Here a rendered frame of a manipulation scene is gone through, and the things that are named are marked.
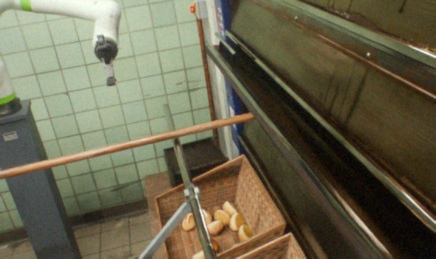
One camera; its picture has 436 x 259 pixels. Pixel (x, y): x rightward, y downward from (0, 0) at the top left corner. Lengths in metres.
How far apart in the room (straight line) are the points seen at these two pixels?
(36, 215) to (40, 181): 0.20
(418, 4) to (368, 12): 0.12
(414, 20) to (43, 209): 2.09
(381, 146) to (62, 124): 2.40
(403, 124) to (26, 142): 1.81
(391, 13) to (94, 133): 2.47
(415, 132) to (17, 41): 2.42
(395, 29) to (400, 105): 0.16
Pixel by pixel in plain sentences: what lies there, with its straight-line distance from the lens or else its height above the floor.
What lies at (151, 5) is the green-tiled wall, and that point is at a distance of 2.77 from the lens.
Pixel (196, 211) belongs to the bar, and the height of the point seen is 1.17.
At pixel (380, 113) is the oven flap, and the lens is 0.91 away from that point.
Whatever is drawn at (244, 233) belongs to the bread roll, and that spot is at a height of 0.65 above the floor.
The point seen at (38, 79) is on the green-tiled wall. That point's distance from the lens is 2.91.
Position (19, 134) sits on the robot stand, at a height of 1.11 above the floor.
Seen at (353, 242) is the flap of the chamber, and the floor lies 1.41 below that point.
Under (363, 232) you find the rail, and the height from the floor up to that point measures 1.44.
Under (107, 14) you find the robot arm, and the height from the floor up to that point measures 1.62.
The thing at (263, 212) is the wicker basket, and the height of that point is 0.76.
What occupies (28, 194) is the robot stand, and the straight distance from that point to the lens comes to 2.42.
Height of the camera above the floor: 1.95
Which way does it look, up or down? 25 degrees down
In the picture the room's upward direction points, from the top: 8 degrees counter-clockwise
